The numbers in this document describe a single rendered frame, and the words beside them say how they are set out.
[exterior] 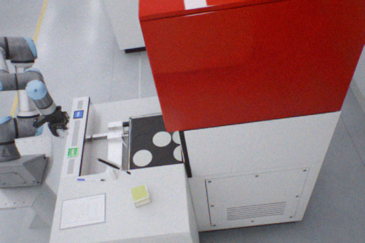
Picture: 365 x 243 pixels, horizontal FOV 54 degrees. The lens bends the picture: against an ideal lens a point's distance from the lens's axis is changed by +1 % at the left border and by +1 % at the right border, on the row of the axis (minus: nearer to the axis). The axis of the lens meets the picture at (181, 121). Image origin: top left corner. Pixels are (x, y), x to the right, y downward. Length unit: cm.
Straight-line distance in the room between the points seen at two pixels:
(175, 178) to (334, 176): 152
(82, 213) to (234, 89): 90
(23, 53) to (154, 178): 93
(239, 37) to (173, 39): 22
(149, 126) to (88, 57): 216
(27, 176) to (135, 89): 174
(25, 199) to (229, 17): 145
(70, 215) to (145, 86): 201
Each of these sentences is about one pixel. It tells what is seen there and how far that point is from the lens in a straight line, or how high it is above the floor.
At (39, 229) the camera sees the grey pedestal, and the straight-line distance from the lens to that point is 296.
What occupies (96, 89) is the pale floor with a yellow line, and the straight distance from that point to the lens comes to 364.
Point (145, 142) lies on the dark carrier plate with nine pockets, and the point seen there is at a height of 90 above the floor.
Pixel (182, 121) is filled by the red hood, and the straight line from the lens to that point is 148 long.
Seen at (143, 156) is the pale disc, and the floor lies 90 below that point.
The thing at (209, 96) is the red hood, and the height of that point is 142.
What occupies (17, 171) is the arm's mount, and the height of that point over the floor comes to 97.
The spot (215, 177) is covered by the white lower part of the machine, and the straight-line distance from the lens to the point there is 190.
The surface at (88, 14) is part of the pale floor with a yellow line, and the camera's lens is 470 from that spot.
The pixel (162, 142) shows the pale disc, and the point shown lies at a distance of 192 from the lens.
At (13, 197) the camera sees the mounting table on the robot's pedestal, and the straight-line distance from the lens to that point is 214.
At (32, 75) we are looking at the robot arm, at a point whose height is 144.
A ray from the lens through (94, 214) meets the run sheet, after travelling 172.
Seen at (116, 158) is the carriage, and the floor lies 88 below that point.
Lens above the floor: 244
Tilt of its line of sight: 51 degrees down
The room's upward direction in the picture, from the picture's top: 11 degrees counter-clockwise
